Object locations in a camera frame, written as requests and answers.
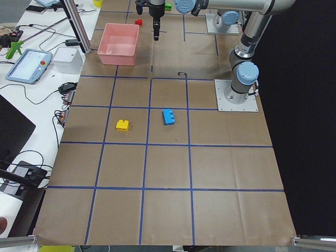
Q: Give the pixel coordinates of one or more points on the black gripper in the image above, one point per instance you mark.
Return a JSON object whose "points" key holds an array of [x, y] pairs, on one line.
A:
{"points": [[156, 11]]}

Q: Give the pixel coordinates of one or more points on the red toy block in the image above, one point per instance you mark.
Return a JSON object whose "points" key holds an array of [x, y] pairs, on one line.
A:
{"points": [[139, 22]]}

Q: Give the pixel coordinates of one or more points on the green toy block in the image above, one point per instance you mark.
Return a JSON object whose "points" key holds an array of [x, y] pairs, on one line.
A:
{"points": [[168, 6]]}

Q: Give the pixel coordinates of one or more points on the blue toy block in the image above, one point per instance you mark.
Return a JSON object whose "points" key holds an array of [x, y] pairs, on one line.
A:
{"points": [[168, 117]]}

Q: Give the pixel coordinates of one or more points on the yellow toy block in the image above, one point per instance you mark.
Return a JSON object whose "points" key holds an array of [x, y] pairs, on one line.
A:
{"points": [[122, 125]]}

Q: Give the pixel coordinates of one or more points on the pink plastic box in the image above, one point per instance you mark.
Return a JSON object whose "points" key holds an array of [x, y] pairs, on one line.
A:
{"points": [[119, 43]]}

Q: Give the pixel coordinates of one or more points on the black power adapter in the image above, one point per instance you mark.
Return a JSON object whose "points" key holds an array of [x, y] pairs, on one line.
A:
{"points": [[71, 42]]}

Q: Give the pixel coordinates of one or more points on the white cube device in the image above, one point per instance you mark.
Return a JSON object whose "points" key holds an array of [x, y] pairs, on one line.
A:
{"points": [[67, 60]]}

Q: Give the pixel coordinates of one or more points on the black smartphone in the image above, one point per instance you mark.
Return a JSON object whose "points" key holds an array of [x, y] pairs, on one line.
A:
{"points": [[35, 9]]}

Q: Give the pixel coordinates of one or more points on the blue teach pendant tablet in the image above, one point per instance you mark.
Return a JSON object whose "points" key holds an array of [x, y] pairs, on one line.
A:
{"points": [[30, 66]]}

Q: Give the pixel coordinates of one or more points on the aluminium frame post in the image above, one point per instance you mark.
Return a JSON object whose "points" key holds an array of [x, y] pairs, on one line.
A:
{"points": [[72, 14]]}

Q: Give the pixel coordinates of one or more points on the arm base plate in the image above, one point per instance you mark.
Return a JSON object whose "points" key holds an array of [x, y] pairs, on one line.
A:
{"points": [[227, 30], [230, 101]]}

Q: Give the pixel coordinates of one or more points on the green handled reacher grabber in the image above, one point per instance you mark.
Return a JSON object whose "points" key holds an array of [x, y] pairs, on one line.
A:
{"points": [[15, 46]]}

